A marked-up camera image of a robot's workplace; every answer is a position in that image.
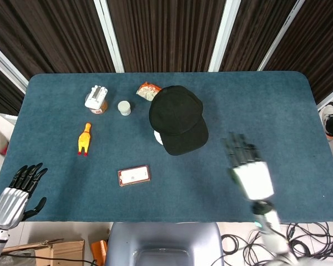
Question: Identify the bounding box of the red and white snack bag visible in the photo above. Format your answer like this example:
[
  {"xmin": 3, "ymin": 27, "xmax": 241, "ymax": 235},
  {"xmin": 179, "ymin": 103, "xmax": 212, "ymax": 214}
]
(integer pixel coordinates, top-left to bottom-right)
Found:
[{"xmin": 135, "ymin": 81, "xmax": 162, "ymax": 103}]

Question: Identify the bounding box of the yellow rubber chicken toy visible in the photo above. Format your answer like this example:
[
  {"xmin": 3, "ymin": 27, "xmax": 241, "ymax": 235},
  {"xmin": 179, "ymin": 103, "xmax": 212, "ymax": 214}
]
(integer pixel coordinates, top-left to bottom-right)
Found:
[{"xmin": 77, "ymin": 122, "xmax": 93, "ymax": 157}]

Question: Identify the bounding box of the white sneaker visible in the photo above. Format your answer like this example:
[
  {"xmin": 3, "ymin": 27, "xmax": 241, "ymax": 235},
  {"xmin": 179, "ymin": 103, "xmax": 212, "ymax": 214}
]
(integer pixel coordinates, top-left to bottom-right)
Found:
[{"xmin": 321, "ymin": 104, "xmax": 333, "ymax": 137}]

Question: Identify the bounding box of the dark brown pleated curtain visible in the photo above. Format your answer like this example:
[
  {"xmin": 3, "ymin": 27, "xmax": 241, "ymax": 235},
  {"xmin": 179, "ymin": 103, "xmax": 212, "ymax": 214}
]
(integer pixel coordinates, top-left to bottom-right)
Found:
[
  {"xmin": 0, "ymin": 0, "xmax": 116, "ymax": 81},
  {"xmin": 220, "ymin": 0, "xmax": 297, "ymax": 72},
  {"xmin": 266, "ymin": 0, "xmax": 333, "ymax": 103},
  {"xmin": 107, "ymin": 0, "xmax": 225, "ymax": 73}
]

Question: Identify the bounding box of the amber jar with white lid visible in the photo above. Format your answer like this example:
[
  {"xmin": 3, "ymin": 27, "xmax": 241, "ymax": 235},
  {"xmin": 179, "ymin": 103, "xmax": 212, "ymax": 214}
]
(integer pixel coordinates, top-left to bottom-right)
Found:
[{"xmin": 84, "ymin": 85, "xmax": 109, "ymax": 115}]

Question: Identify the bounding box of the black floor cable tangle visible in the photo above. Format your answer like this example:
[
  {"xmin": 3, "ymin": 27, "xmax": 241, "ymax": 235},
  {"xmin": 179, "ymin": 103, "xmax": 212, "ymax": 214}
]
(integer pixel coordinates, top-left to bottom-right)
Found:
[{"xmin": 220, "ymin": 221, "xmax": 333, "ymax": 266}]

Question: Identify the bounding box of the black baseball cap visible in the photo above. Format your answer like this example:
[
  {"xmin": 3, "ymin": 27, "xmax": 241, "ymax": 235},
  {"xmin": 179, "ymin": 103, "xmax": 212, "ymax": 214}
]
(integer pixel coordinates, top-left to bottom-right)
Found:
[{"xmin": 148, "ymin": 85, "xmax": 209, "ymax": 156}]

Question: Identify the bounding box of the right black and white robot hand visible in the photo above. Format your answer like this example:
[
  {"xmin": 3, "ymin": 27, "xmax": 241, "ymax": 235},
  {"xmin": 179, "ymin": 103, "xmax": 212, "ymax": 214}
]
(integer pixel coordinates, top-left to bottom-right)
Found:
[{"xmin": 221, "ymin": 132, "xmax": 275, "ymax": 201}]

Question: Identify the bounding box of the small white cream jar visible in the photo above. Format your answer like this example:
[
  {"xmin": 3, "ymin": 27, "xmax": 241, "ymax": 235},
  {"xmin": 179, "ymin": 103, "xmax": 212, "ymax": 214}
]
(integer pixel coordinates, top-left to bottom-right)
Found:
[{"xmin": 117, "ymin": 100, "xmax": 133, "ymax": 116}]

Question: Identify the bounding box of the thin black cable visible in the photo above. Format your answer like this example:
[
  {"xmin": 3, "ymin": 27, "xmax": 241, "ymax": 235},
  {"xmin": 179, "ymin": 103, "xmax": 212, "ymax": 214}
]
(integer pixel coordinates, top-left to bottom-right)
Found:
[{"xmin": 5, "ymin": 252, "xmax": 106, "ymax": 265}]

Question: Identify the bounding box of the white frame post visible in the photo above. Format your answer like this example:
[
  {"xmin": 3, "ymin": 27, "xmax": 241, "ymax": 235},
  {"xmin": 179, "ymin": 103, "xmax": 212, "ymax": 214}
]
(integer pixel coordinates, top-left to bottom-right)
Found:
[
  {"xmin": 257, "ymin": 0, "xmax": 306, "ymax": 71},
  {"xmin": 208, "ymin": 0, "xmax": 234, "ymax": 73},
  {"xmin": 316, "ymin": 82, "xmax": 333, "ymax": 110},
  {"xmin": 93, "ymin": 0, "xmax": 125, "ymax": 73},
  {"xmin": 0, "ymin": 38, "xmax": 29, "ymax": 94}
]

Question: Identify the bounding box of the blue table cloth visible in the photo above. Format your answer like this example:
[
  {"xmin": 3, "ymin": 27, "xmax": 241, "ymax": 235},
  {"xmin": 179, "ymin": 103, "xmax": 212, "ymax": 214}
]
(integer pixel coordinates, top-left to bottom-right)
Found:
[{"xmin": 0, "ymin": 71, "xmax": 333, "ymax": 224}]

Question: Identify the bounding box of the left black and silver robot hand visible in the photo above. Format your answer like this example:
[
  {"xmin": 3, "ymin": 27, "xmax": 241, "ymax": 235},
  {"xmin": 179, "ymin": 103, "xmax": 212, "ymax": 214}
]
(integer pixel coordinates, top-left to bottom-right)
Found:
[{"xmin": 0, "ymin": 162, "xmax": 48, "ymax": 231}]

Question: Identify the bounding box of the orange floor object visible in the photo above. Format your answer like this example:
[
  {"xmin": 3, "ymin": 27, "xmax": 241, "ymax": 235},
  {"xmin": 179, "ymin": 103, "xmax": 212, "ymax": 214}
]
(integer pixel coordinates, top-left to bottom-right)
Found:
[{"xmin": 90, "ymin": 240, "xmax": 108, "ymax": 266}]

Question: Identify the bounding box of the grey robot torso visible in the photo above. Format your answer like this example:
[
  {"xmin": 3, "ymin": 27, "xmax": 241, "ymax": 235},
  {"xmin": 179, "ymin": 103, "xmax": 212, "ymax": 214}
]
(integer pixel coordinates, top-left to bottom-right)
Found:
[{"xmin": 104, "ymin": 221, "xmax": 223, "ymax": 266}]

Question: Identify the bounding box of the brown cardboard box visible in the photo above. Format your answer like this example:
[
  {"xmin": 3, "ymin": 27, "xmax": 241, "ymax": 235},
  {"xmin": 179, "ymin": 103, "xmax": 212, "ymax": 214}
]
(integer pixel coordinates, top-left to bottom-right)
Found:
[{"xmin": 1, "ymin": 238, "xmax": 85, "ymax": 266}]

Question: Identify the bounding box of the red and yellow flat box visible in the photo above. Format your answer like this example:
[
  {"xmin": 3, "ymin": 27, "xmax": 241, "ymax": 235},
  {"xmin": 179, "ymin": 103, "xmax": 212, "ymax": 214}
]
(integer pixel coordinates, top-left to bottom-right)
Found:
[{"xmin": 117, "ymin": 165, "xmax": 151, "ymax": 187}]

